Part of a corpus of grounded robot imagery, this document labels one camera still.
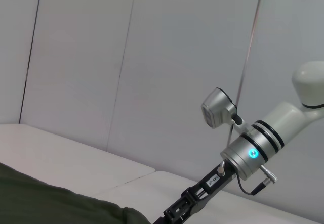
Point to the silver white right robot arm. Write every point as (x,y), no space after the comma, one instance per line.
(278,123)

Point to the dark green shirt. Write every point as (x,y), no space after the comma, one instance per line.
(50,198)

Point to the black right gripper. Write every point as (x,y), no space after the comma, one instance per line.
(202,191)

